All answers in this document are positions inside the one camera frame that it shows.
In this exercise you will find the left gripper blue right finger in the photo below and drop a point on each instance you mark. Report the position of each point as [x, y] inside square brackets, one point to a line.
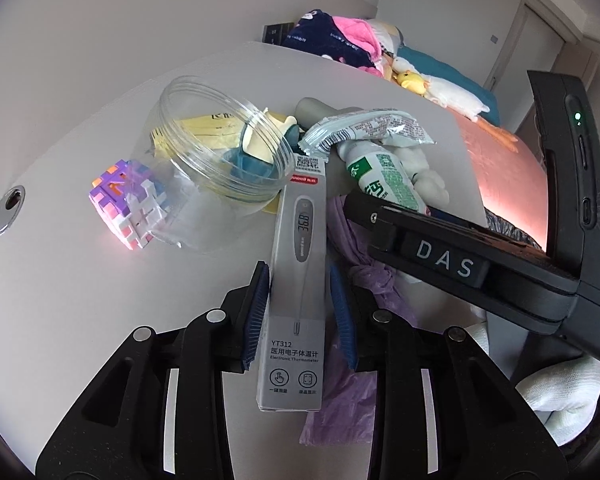
[339, 291]

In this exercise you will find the grey thermometer box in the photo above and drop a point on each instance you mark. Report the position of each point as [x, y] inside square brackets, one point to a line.
[292, 343]

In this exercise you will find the yellow teal paper bag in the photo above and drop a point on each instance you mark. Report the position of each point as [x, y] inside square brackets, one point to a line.
[245, 160]

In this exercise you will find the teal pillow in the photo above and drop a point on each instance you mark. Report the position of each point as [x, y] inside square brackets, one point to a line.
[430, 66]

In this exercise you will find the purple white puzzle cube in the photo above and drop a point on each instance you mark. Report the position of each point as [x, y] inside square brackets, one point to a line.
[131, 201]

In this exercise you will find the yellow duck plush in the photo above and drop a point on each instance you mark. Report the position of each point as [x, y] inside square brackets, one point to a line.
[412, 82]

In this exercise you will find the white gloved right hand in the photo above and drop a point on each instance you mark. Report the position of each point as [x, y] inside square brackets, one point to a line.
[569, 392]

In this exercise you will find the navy pink clothes pile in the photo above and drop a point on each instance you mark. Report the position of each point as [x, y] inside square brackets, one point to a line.
[368, 45]

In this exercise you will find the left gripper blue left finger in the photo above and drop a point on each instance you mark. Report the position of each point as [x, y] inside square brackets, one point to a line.
[245, 306]

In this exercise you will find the purple plastic bag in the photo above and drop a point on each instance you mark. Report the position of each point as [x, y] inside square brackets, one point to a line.
[349, 396]

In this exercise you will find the white green bottle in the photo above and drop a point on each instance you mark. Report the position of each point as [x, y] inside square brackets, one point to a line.
[380, 174]

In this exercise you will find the black wall socket panel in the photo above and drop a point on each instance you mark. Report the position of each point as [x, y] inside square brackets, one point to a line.
[276, 33]

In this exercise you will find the pink sheet bed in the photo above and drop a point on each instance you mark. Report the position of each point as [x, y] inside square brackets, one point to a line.
[512, 185]

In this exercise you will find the white goose plush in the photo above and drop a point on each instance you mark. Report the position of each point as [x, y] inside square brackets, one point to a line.
[445, 93]

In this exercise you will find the clear plastic jar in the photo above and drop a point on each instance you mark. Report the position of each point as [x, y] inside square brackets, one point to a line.
[197, 219]

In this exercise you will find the silver foil wrapper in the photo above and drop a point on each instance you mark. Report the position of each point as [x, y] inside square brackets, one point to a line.
[388, 127]

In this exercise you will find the white door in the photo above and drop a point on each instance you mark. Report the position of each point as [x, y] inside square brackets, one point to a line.
[531, 44]

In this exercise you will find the desk cable grommet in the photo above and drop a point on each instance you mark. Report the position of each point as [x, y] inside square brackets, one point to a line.
[10, 206]

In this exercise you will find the white foam packing piece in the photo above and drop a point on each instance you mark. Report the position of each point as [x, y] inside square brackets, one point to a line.
[427, 183]

